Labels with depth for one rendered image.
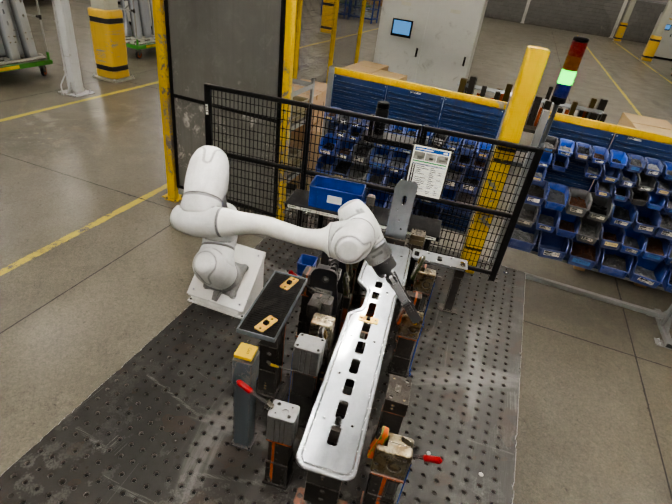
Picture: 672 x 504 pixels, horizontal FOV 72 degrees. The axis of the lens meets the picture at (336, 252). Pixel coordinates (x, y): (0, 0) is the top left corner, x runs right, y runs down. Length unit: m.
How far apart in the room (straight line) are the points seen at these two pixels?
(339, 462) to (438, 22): 7.55
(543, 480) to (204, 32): 3.91
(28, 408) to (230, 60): 2.82
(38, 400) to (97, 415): 1.13
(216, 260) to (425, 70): 6.81
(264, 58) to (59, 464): 3.06
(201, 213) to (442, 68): 7.15
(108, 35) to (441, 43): 5.46
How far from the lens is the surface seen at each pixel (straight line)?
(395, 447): 1.48
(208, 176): 1.61
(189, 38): 4.34
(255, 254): 2.33
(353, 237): 1.22
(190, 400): 2.01
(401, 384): 1.68
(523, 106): 2.62
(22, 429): 3.03
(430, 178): 2.68
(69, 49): 8.36
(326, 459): 1.49
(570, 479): 3.10
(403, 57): 8.53
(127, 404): 2.04
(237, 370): 1.55
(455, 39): 8.34
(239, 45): 4.06
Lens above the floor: 2.24
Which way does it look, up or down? 32 degrees down
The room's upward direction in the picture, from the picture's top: 8 degrees clockwise
